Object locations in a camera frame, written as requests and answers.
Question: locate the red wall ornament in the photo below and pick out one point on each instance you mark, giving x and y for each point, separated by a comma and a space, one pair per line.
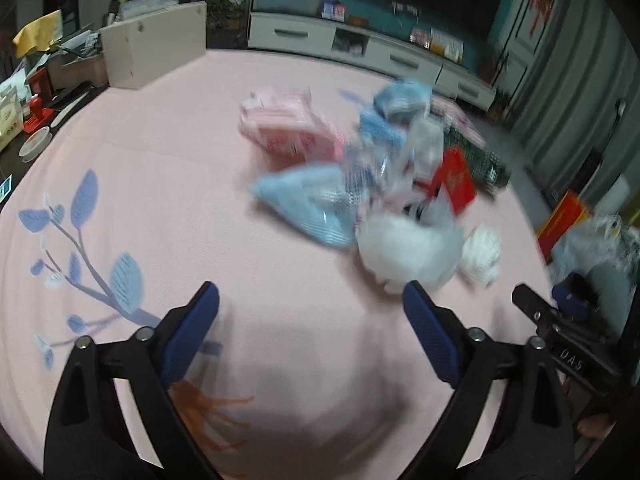
542, 2

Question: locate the red stamp holder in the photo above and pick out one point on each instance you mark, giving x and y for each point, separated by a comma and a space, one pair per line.
37, 107

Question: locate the small red box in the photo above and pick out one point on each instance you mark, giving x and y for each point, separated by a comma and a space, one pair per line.
457, 180

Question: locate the large white plastic bag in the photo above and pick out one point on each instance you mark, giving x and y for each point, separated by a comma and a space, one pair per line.
590, 245

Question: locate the cream box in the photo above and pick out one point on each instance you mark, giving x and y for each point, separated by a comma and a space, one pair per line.
10, 110

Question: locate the white tissue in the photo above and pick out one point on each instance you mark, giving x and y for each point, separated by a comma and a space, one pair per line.
480, 255

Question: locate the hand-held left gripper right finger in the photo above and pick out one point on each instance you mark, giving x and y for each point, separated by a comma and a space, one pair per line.
432, 340

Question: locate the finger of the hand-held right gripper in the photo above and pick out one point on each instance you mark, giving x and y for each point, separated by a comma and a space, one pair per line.
532, 307
570, 302

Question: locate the pink packet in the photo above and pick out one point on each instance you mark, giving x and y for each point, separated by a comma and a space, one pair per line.
285, 125

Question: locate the clear plastic wrapper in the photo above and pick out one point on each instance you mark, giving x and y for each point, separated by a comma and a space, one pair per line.
425, 147

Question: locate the white box on table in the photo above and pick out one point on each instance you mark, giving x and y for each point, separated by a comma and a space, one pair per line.
150, 45

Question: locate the yellow cloth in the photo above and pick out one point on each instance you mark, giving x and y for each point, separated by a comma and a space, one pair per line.
35, 35

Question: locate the pink printed tablecloth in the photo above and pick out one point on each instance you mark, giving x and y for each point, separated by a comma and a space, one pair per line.
150, 160

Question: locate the orange shopping bag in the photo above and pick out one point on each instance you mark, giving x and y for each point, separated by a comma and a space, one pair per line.
565, 220

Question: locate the dark green snack packet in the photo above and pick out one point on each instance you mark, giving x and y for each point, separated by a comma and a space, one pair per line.
475, 160

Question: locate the white desk calendar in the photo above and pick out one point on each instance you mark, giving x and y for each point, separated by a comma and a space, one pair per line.
446, 45

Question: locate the bushy potted plant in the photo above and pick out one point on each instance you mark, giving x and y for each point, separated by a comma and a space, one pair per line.
225, 15

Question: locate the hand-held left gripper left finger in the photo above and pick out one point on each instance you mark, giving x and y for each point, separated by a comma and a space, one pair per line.
192, 335

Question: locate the white bowl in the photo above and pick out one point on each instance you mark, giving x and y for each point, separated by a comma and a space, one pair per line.
35, 142

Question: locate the red card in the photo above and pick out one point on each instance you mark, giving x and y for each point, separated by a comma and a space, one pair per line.
421, 37

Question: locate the blue sign stand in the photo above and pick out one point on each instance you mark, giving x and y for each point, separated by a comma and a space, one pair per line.
334, 9

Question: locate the white television cabinet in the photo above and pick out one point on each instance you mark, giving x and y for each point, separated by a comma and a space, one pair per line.
300, 32

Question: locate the light blue packet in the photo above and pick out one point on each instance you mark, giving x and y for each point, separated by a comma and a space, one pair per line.
305, 200

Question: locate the tall potted plant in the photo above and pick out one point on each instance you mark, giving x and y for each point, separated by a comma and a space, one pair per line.
500, 62

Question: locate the person's right hand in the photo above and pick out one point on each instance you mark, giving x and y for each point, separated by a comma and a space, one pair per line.
595, 424

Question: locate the grey curtain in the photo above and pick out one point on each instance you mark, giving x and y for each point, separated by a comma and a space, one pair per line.
575, 85

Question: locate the clear plastic box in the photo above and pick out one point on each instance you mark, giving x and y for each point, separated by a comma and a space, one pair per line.
150, 2

